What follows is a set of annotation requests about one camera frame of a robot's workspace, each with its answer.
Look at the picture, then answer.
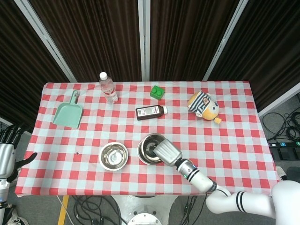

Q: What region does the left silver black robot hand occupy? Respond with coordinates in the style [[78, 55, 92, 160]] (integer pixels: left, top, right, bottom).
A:
[[0, 123, 38, 181]]

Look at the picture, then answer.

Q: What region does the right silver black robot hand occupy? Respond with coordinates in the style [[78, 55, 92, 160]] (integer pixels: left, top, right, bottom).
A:
[[147, 138, 183, 166]]

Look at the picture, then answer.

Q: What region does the steel bowl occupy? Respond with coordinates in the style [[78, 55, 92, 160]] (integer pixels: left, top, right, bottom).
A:
[[98, 142, 129, 171], [140, 134, 165, 162], [137, 133, 169, 165]]

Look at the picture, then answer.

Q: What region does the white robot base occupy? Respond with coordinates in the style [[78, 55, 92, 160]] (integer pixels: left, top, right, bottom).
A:
[[112, 194, 179, 225]]

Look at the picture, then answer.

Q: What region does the brown medicine bottle white cap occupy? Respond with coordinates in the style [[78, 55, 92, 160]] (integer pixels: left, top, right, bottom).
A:
[[135, 105, 168, 121]]

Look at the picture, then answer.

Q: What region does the yellow plush toy striped hat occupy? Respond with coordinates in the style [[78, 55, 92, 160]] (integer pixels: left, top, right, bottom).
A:
[[187, 90, 222, 124]]

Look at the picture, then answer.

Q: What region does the green toy building block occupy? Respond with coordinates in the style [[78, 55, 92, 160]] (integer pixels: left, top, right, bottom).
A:
[[150, 85, 166, 101]]

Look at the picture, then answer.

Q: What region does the mint green plastic dustpan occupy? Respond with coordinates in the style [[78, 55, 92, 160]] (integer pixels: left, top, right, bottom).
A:
[[52, 90, 83, 129]]

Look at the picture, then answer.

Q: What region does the red white checkered tablecloth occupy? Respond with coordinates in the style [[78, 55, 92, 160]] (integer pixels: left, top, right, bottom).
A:
[[14, 81, 281, 196]]

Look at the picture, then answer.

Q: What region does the clear plastic water bottle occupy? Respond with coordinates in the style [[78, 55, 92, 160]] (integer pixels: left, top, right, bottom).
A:
[[98, 72, 119, 105]]

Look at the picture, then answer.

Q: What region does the dark brown curtain panel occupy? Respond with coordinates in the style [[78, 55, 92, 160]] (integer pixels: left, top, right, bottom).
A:
[[29, 0, 143, 83], [0, 0, 71, 132], [208, 0, 300, 106], [150, 0, 240, 82]]

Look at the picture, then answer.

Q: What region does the black cable bundle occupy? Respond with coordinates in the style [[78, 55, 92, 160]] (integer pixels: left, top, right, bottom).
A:
[[262, 110, 300, 143], [71, 195, 122, 225]]

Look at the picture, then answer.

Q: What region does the grey aluminium frame post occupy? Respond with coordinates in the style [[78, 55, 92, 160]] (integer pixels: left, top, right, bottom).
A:
[[202, 0, 249, 82], [14, 0, 78, 83], [137, 0, 150, 82]]

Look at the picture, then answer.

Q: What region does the grey aluminium frame bar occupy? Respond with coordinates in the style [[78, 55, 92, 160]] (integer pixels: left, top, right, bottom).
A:
[[257, 89, 300, 118]]

